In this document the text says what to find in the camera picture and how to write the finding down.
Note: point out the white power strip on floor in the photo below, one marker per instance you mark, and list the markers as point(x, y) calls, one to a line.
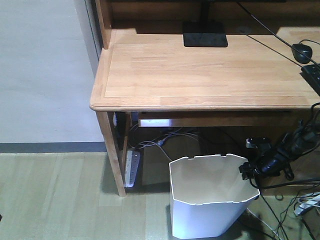
point(306, 202)

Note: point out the light wooden desk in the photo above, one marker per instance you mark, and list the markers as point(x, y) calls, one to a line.
point(144, 67)

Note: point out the black keyboard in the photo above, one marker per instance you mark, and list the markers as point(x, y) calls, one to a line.
point(311, 74)

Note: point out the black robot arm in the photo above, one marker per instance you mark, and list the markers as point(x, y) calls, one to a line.
point(303, 140)

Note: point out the black computer mouse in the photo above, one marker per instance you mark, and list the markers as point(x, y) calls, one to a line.
point(302, 53)

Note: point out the black monitor stand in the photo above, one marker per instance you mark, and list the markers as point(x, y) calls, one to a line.
point(204, 33)

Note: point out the white plastic trash bin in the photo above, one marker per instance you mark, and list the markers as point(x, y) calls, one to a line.
point(207, 195)

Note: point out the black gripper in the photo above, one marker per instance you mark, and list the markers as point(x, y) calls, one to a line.
point(269, 164)

